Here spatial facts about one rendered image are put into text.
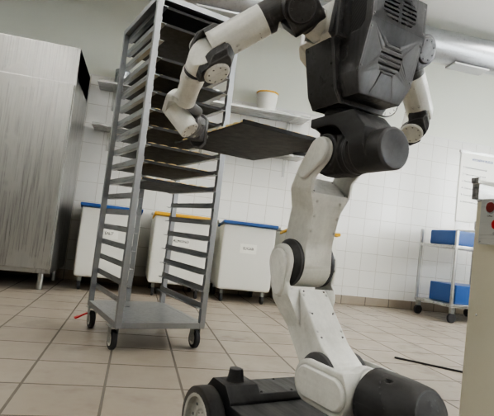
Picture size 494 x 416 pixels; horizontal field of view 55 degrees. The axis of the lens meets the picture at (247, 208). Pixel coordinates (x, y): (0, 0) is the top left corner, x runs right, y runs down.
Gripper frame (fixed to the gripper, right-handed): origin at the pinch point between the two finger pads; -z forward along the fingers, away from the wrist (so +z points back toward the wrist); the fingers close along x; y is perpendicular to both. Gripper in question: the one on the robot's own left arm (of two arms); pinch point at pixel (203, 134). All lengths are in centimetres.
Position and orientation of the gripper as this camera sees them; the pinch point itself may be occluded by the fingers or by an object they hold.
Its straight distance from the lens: 179.5
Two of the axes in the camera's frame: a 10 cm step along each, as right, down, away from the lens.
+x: 1.2, -9.9, 0.6
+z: -2.6, -0.9, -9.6
